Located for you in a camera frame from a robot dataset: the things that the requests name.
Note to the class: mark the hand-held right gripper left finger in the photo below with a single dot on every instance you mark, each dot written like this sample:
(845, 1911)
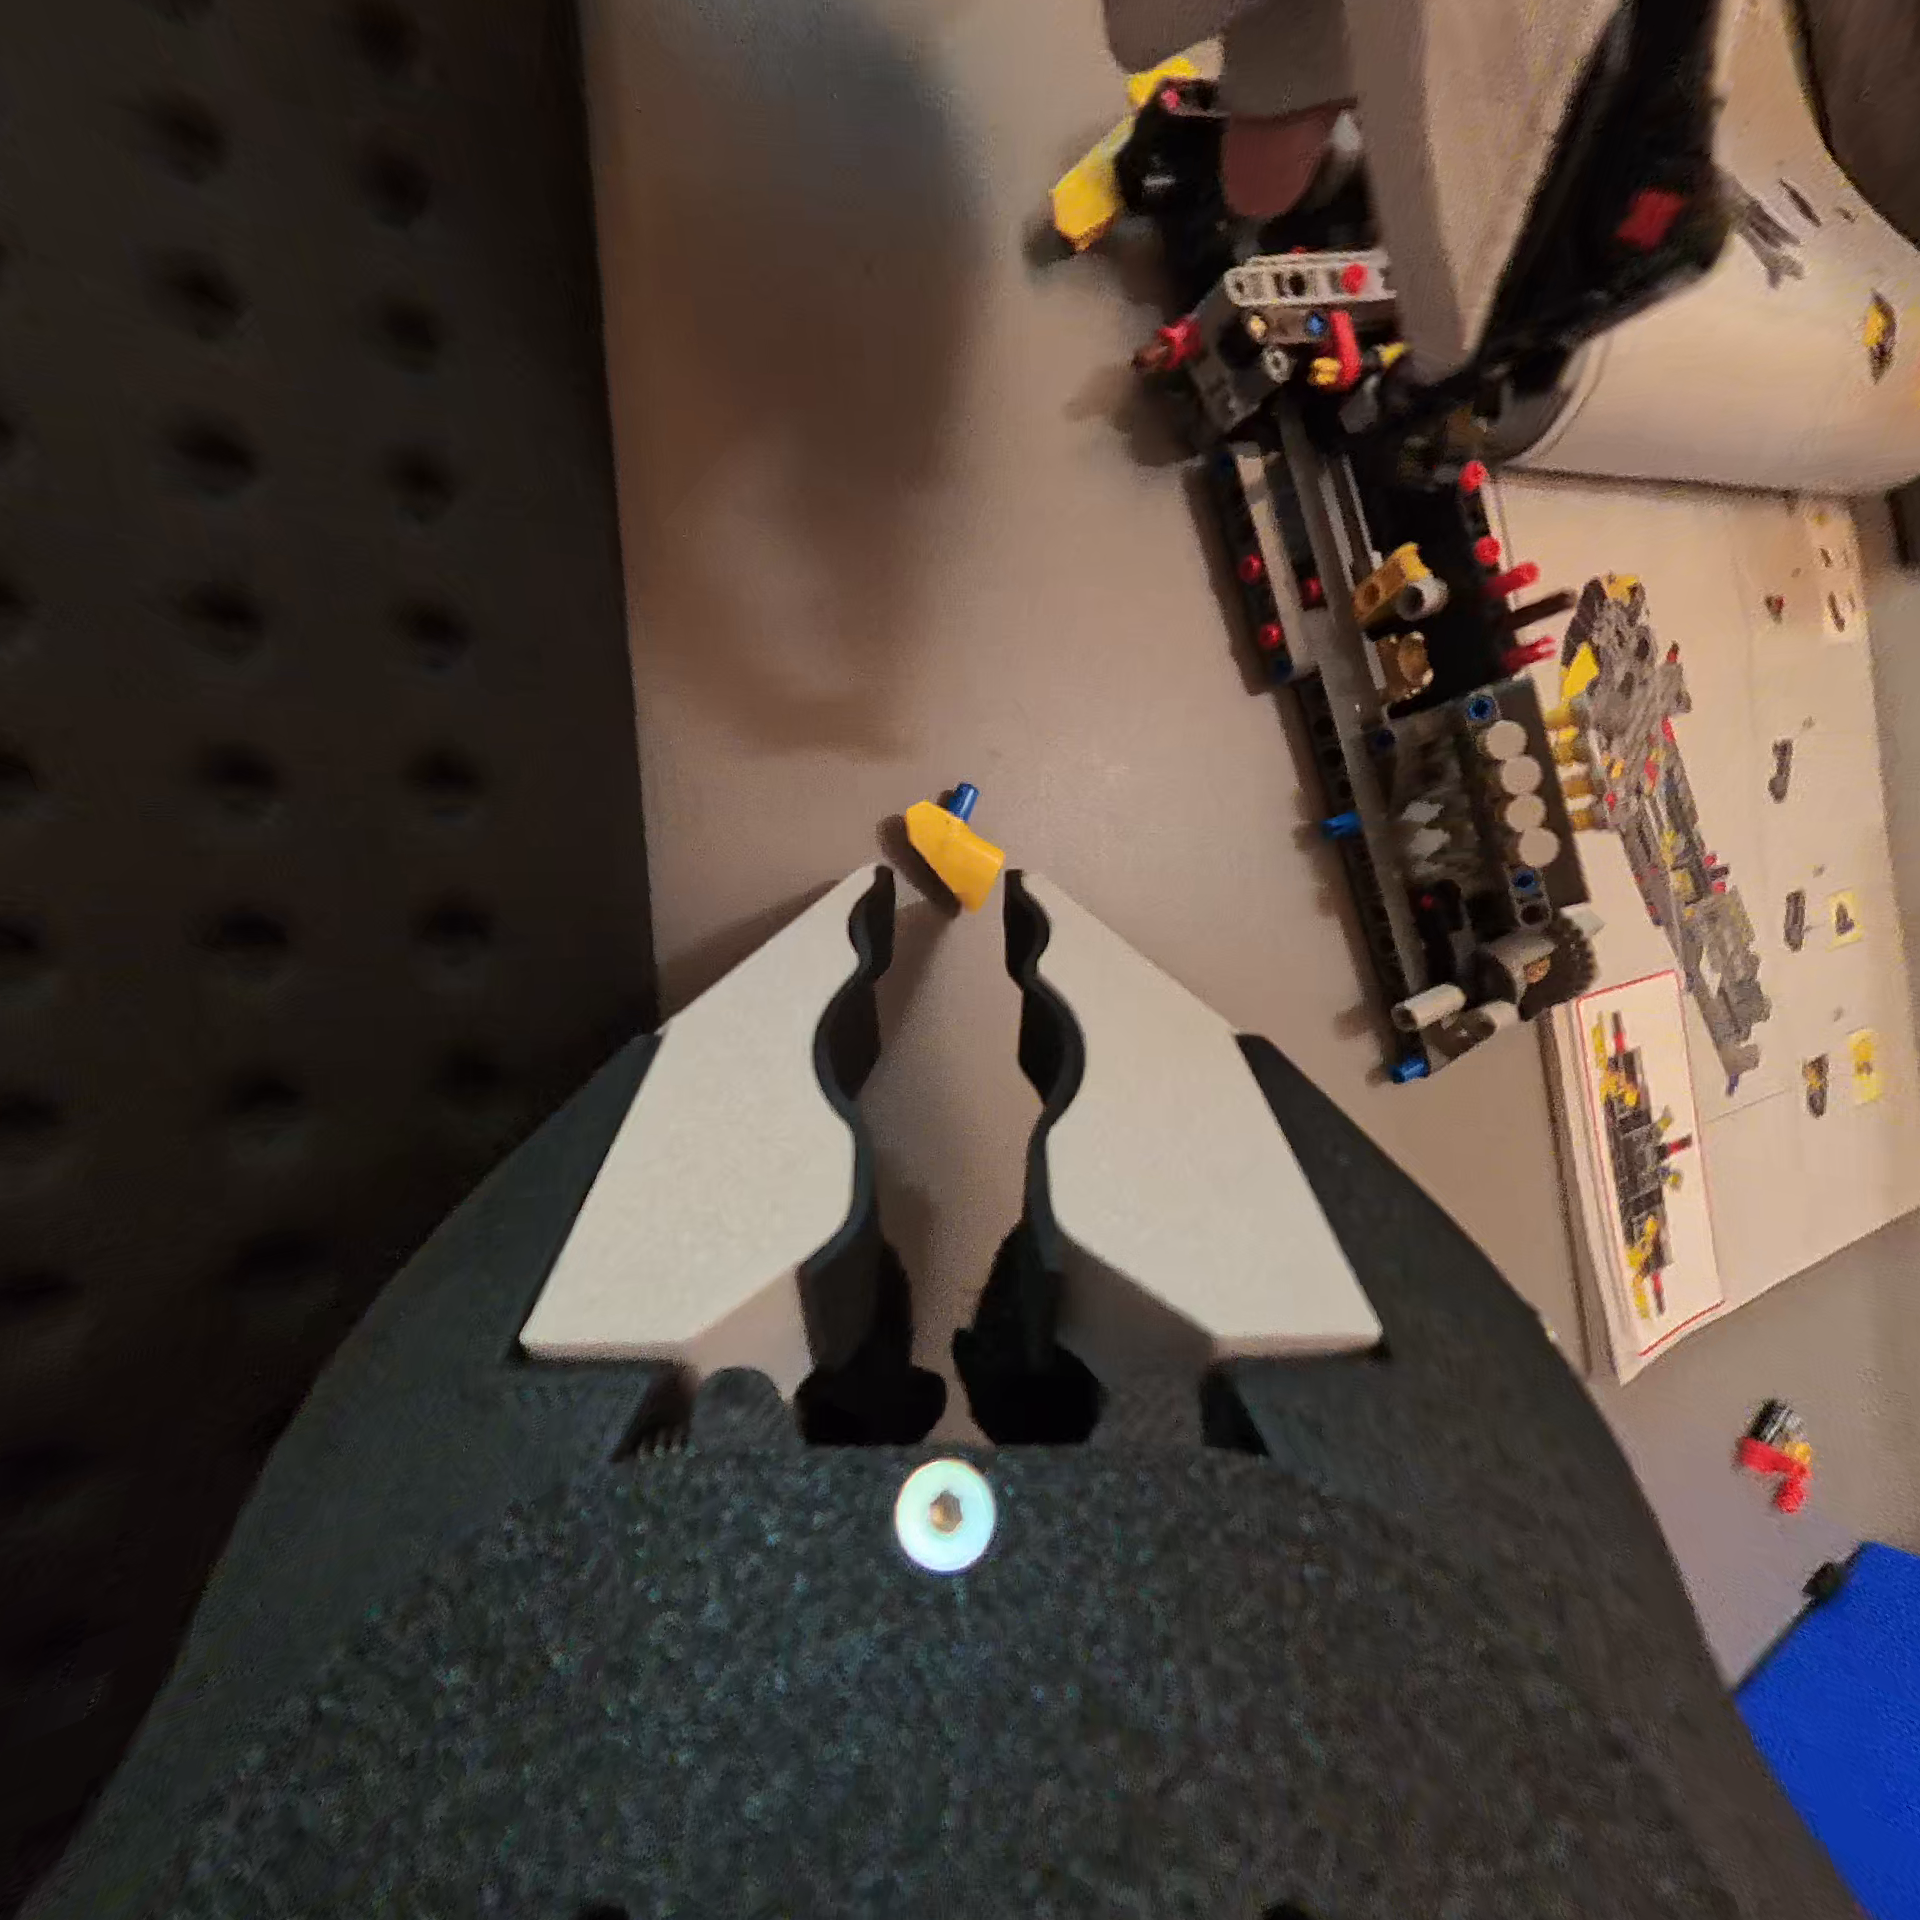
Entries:
(703, 1187)

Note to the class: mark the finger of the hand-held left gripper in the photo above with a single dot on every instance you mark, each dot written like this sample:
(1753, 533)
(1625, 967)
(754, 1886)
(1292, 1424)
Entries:
(1638, 137)
(1457, 170)

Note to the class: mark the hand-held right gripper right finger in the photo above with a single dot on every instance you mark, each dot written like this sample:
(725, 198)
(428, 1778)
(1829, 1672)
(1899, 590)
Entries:
(1216, 1187)

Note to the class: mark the yellow lego piece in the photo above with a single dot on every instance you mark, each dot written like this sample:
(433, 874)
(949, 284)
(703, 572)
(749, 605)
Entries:
(957, 851)

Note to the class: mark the lego car chassis assembly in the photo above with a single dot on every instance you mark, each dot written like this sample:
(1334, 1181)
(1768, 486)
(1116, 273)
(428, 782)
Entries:
(1396, 674)

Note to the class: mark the yellow lego panel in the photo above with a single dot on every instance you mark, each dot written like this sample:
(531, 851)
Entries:
(1087, 187)

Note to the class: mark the small red lego cluster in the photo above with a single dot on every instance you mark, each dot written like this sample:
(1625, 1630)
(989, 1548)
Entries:
(1775, 1454)

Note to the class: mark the lego instruction booklet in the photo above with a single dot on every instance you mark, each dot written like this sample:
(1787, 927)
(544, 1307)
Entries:
(1768, 833)

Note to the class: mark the person's left hand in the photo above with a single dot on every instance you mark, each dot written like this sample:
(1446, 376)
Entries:
(1282, 160)

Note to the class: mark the black dimpled foam pad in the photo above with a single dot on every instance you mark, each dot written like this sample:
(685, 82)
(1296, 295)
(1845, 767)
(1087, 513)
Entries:
(304, 750)

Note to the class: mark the blue plastic bin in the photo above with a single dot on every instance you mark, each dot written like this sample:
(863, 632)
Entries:
(1845, 1725)

